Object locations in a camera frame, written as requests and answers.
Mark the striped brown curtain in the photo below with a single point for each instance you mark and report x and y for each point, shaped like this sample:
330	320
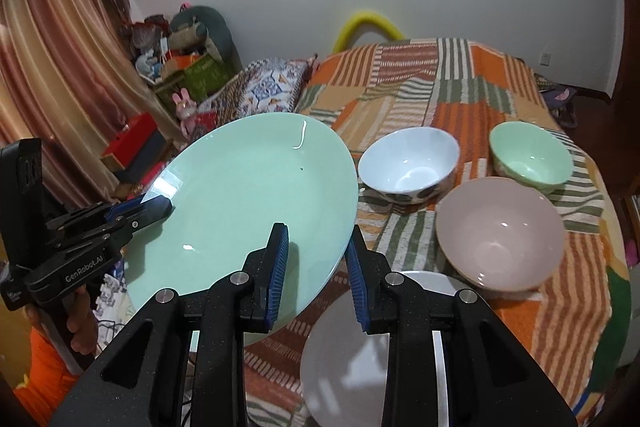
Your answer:
60	57

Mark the dark box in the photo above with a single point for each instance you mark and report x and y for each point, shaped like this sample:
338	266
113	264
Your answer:
150	157

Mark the striped patchwork blanket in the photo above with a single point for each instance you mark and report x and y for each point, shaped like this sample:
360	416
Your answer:
550	332

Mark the mint green plate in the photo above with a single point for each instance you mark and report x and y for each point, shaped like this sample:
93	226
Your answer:
240	187

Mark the mint green bowl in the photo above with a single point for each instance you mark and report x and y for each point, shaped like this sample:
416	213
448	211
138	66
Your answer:
530	157

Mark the orange cloth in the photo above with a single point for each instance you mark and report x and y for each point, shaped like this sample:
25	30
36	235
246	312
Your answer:
47	357

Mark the red box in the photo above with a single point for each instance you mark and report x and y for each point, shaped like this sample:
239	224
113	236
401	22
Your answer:
132	134

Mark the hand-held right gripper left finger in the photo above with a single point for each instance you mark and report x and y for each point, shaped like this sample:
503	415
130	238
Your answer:
277	277

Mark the wall socket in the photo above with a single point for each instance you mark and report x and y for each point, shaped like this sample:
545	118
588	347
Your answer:
546	58

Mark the white bowl with dark spots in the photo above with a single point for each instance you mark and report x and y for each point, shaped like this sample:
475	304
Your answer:
405	157

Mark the pink bowl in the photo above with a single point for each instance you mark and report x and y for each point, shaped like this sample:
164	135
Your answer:
500	227

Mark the pink bunny toy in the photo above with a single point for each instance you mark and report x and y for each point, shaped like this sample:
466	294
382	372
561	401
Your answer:
186	109

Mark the person's left hand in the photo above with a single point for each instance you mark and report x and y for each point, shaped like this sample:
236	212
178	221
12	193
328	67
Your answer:
84	322

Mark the white plate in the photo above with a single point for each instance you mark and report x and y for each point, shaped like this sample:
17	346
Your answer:
345	357

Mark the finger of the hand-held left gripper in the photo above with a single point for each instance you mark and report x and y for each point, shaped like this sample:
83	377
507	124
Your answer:
95	209
150	213

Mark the purple bag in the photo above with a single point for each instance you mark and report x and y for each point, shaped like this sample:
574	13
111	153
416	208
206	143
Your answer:
560	102

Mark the patterned pillow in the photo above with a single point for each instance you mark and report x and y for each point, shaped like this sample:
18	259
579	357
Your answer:
265	92

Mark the pile of toys and bags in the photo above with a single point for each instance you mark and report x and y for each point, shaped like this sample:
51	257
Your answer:
150	47

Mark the yellow foam tube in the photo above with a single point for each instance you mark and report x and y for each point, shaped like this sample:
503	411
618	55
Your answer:
367	18

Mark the green cardboard box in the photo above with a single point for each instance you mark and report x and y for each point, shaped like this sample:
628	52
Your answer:
200	74

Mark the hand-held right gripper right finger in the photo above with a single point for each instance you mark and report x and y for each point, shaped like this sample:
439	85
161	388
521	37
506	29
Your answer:
356	287

